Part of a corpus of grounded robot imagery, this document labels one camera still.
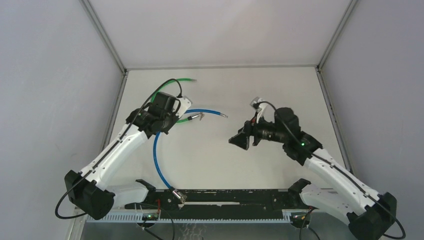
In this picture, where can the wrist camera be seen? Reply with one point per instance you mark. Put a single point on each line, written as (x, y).
(181, 105)
(260, 107)

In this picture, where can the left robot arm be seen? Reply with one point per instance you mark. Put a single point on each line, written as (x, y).
(89, 189)

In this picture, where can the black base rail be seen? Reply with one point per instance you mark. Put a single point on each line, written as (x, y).
(223, 204)

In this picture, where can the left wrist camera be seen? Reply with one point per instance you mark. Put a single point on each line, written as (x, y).
(181, 105)

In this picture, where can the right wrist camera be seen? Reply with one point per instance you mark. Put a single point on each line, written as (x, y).
(260, 107)

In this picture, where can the blue lock keys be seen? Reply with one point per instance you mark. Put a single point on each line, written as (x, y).
(183, 198)

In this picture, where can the green cable lock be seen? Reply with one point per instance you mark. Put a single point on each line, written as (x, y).
(164, 99)

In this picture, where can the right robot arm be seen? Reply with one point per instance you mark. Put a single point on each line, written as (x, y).
(367, 213)

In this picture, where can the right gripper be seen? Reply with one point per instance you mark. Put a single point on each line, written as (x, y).
(241, 139)

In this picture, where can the white cable duct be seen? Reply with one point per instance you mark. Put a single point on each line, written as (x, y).
(125, 217)

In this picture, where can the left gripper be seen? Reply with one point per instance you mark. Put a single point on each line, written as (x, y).
(175, 119)

